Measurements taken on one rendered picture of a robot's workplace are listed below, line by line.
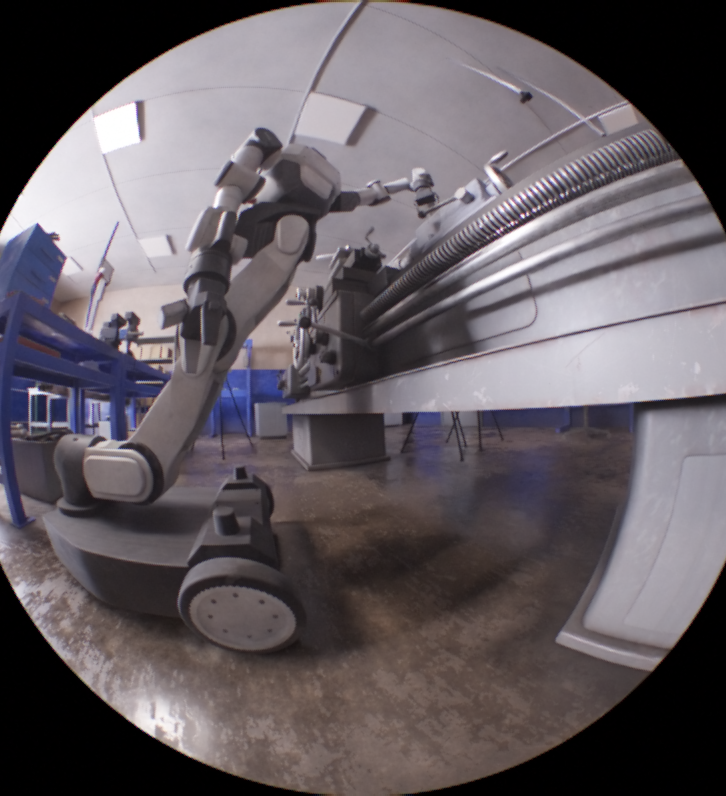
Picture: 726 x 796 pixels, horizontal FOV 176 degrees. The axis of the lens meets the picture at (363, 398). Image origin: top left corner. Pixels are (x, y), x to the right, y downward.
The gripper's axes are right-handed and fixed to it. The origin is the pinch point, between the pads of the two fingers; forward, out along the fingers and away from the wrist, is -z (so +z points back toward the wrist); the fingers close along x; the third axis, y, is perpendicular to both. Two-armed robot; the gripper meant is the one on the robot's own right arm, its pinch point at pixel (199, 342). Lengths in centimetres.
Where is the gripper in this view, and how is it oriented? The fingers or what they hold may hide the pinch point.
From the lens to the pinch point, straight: 39.8
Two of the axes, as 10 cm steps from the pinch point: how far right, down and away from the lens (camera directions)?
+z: -1.9, -9.7, 1.7
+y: 5.8, 0.3, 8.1
